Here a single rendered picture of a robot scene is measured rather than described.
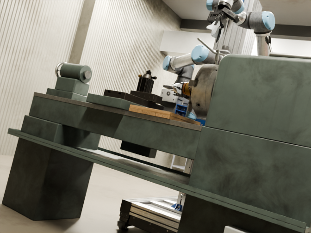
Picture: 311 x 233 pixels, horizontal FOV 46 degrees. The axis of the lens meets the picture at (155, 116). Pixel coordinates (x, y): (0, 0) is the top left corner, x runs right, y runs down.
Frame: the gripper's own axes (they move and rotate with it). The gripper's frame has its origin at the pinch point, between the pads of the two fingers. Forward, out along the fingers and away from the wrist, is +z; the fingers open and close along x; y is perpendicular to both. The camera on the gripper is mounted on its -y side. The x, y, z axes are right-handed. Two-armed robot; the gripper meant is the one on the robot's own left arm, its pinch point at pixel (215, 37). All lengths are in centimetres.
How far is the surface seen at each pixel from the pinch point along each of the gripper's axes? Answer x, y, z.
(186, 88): -21.6, 20.4, 22.3
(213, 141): -11, -14, 53
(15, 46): -104, 361, -40
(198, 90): -11.1, 5.3, 27.1
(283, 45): -443, 141, -279
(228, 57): -0.3, -11.1, 11.1
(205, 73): -9.9, 4.2, 16.6
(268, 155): -11, -42, 54
